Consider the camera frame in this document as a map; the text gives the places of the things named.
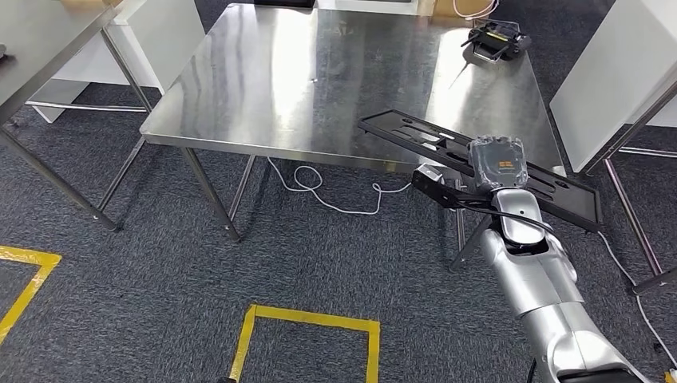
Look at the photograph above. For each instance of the long black plastic part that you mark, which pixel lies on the long black plastic part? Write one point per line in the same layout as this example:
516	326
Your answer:
571	201

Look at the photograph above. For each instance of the steel frame table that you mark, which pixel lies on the steel frame table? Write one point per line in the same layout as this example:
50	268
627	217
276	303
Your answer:
634	224
32	42

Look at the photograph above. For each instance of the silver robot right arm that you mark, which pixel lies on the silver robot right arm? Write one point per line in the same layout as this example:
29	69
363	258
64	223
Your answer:
539	285

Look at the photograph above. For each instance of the black remote controller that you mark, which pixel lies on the black remote controller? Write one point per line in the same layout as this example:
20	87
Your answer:
500	39

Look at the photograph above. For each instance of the steel workbench table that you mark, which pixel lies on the steel workbench table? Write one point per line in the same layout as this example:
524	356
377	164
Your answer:
291	79

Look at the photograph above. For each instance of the white table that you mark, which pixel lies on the white table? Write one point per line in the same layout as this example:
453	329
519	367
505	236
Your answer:
370	6

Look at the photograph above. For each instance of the white panel board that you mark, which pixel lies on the white panel board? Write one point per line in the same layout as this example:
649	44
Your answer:
158	42
608	79

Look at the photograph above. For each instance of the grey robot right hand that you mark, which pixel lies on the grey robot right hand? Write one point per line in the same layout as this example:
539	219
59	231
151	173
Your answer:
497	164

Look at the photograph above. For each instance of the yellow floor tape square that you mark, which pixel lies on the yellow floor tape square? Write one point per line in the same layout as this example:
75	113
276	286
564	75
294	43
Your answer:
32	256

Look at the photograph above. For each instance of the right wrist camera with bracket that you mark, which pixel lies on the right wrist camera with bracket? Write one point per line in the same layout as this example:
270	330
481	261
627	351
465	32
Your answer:
425	172

